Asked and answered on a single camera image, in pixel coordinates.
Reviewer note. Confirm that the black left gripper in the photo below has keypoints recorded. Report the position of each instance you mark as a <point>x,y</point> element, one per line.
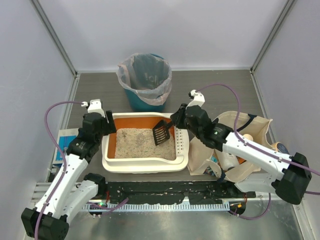
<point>105,124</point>

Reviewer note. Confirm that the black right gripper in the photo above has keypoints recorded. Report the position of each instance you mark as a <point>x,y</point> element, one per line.
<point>180,116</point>

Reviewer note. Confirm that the black litter scoop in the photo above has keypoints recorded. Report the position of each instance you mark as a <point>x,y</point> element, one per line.
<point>161,132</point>

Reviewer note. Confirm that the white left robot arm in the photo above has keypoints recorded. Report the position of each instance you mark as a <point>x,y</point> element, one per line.
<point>51,217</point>

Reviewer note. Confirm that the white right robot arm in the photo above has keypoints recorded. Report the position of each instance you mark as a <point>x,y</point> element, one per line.
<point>290,174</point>

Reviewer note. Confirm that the cat litter sand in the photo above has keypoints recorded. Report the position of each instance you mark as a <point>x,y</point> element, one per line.
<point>139,143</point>

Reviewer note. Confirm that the blue white box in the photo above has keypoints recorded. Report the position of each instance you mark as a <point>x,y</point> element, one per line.
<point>64,138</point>

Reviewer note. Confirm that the clear plastic bin liner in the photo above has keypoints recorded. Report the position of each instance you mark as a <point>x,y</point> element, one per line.
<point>145,75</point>

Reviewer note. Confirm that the white plastic bottle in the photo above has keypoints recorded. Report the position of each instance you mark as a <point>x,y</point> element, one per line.
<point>226,160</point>

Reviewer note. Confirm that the beige canvas tote bag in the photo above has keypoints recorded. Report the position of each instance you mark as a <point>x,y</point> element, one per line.
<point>202,159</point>

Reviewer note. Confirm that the masking tape roll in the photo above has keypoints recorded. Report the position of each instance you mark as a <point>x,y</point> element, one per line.
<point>279,147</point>

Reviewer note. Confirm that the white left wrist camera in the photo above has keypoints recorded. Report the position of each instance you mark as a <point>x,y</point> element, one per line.
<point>94,106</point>

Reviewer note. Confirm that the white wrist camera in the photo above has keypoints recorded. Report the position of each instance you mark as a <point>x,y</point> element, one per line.
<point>94,106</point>
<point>196,98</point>

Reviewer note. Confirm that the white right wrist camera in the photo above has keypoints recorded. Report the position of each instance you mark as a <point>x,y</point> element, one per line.
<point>196,98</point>

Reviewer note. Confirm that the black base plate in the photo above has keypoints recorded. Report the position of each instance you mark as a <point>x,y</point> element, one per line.
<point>171,192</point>

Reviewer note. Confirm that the white slotted cable duct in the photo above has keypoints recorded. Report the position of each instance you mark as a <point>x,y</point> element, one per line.
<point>185,206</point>

